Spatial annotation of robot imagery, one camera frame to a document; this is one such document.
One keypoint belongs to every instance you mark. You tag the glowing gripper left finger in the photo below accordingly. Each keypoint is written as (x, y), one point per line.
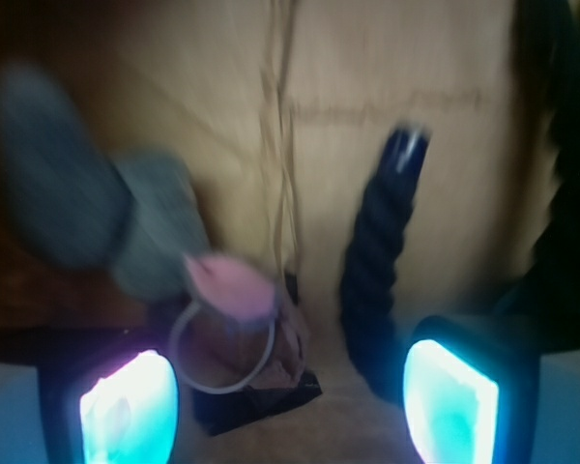
(123, 409)

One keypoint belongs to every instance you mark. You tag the gray plush elephant toy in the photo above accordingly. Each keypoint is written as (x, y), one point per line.
(136, 218)

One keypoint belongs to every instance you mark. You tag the brown paper bag bin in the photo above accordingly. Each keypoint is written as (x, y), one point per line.
(279, 108)

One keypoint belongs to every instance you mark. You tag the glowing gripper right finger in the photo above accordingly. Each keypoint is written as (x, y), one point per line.
(470, 388)

